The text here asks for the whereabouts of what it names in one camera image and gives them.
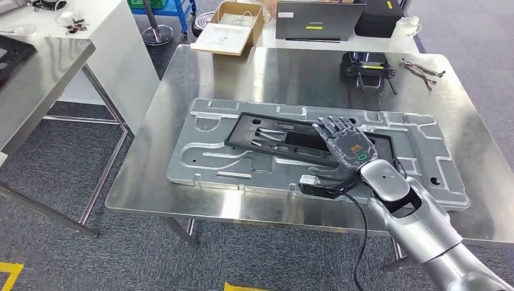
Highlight brown cardboard box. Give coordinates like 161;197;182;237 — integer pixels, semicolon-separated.
210;1;265;48

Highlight loose wire bundle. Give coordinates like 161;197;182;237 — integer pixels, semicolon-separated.
401;58;447;94

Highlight steel workbench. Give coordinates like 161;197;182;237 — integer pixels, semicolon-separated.
105;43;514;273

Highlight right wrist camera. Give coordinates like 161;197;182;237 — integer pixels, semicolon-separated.
298;175;360;199

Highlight black round ribbed base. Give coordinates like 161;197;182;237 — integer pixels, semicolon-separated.
191;10;216;39

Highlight white cabinet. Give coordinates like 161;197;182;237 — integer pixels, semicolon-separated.
0;0;161;135

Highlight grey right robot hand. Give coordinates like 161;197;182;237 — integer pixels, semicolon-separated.
311;115;379;172

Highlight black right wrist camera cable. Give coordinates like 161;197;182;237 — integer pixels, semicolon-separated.
336;191;369;291

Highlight silver sheet metal panel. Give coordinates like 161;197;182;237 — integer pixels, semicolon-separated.
165;97;472;212

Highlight steel side table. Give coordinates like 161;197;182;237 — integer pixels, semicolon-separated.
0;34;135;238

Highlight black case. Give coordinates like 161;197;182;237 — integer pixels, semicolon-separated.
354;0;406;39

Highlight blue metal cart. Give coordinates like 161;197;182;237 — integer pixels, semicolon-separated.
127;0;198;36

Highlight white flat sheet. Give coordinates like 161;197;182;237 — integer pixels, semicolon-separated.
189;22;253;57

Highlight black coiled cable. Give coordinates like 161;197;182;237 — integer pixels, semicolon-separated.
30;0;67;12

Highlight green plastic bin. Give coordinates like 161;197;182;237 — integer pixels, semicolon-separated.
127;0;167;10

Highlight black plastic frame part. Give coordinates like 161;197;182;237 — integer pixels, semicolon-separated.
0;34;38;87
224;112;401;174

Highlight person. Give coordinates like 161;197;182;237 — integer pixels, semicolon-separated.
260;0;279;19

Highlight black device yellow label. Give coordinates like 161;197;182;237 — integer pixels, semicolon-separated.
339;51;398;96

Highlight white plastic jug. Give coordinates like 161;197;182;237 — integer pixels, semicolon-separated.
387;16;422;53

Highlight small dark clips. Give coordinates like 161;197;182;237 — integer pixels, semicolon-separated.
64;18;90;35

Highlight chrome stanchion post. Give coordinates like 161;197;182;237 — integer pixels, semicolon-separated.
140;0;175;47

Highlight white desk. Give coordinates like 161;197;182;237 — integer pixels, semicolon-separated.
256;16;421;55

